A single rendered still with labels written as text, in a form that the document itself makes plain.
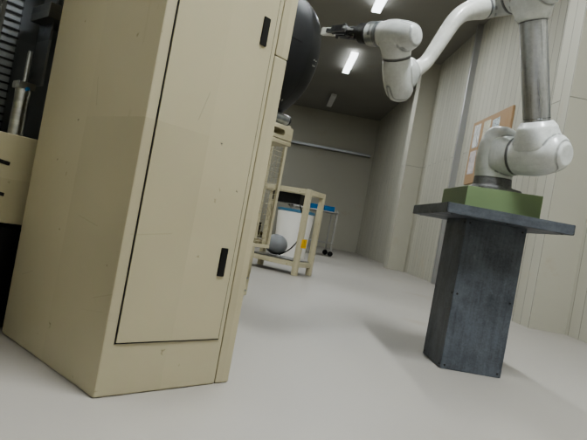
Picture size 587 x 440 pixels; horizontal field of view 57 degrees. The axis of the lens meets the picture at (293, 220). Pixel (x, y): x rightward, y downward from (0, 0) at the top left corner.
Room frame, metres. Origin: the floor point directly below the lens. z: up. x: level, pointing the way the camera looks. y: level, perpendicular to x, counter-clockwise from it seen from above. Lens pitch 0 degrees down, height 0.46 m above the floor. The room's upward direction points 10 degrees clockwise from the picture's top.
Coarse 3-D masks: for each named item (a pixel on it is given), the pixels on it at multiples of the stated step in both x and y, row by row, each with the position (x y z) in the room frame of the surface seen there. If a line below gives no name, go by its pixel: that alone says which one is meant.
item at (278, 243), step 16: (272, 192) 5.50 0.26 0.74; (288, 192) 5.15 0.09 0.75; (304, 192) 4.99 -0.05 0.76; (304, 208) 4.98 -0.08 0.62; (320, 208) 5.24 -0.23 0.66; (304, 224) 4.97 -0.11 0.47; (320, 224) 5.26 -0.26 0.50; (272, 240) 5.21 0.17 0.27; (304, 240) 5.01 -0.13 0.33; (256, 256) 5.17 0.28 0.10; (272, 256) 5.12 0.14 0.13
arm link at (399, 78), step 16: (480, 0) 2.08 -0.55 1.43; (448, 16) 2.06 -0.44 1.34; (464, 16) 2.06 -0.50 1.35; (480, 16) 2.11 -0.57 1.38; (448, 32) 2.04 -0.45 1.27; (432, 48) 2.04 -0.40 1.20; (384, 64) 1.96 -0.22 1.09; (400, 64) 1.93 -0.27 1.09; (416, 64) 1.98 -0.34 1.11; (432, 64) 2.05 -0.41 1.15; (384, 80) 1.99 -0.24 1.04; (400, 80) 1.96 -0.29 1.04; (416, 80) 1.99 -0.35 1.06; (400, 96) 1.99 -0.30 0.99
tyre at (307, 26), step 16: (304, 0) 2.28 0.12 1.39; (304, 16) 2.19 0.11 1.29; (304, 32) 2.18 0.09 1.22; (320, 32) 2.27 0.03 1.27; (304, 48) 2.19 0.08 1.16; (320, 48) 2.27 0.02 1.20; (288, 64) 2.16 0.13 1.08; (304, 64) 2.21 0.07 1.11; (288, 80) 2.21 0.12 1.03; (304, 80) 2.25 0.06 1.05; (288, 96) 2.27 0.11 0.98
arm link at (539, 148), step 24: (504, 0) 2.07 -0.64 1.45; (528, 0) 1.99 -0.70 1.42; (552, 0) 1.96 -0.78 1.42; (528, 24) 2.03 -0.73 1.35; (528, 48) 2.04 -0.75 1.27; (528, 72) 2.06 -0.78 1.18; (528, 96) 2.08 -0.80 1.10; (528, 120) 2.10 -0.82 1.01; (552, 120) 2.08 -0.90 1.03; (528, 144) 2.08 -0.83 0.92; (552, 144) 2.03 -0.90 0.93; (528, 168) 2.11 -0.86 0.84; (552, 168) 2.06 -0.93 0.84
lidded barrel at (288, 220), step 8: (280, 208) 7.65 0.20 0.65; (288, 208) 7.56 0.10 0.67; (280, 216) 7.65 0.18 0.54; (288, 216) 7.56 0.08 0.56; (296, 216) 7.54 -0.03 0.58; (312, 216) 7.67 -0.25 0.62; (280, 224) 7.63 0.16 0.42; (288, 224) 7.56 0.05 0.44; (296, 224) 7.55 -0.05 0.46; (280, 232) 7.62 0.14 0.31; (288, 232) 7.56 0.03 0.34; (296, 232) 7.56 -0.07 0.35; (288, 240) 7.56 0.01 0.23; (296, 240) 7.57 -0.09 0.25; (288, 248) 7.57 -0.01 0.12; (288, 256) 7.58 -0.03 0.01
